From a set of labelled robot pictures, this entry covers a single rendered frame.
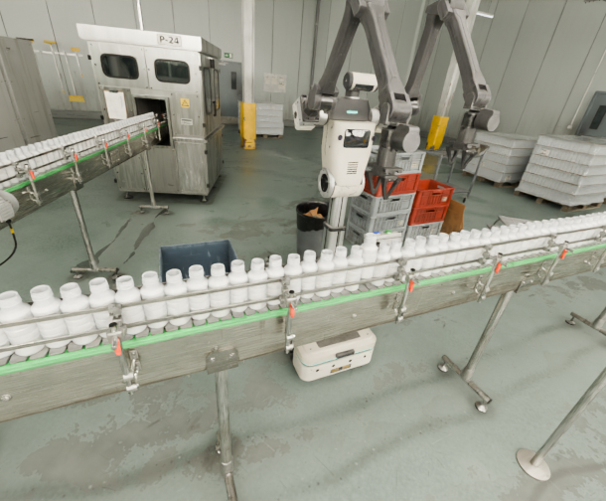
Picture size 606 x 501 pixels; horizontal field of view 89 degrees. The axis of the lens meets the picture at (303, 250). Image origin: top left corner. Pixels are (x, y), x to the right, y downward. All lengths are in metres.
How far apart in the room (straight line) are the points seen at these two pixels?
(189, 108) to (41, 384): 3.78
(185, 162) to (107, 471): 3.56
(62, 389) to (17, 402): 0.09
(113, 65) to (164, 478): 4.13
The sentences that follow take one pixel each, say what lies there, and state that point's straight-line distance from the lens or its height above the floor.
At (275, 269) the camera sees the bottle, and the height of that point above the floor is 1.13.
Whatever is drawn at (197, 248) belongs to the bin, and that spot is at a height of 0.92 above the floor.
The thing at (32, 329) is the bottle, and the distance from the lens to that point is 0.99.
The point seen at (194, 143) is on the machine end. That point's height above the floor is 0.82.
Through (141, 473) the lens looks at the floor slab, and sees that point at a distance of 1.90.
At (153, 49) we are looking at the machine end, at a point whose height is 1.83.
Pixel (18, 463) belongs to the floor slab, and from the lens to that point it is 2.16.
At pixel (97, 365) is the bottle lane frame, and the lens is 1.02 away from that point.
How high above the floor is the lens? 1.64
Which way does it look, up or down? 29 degrees down
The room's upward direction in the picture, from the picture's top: 5 degrees clockwise
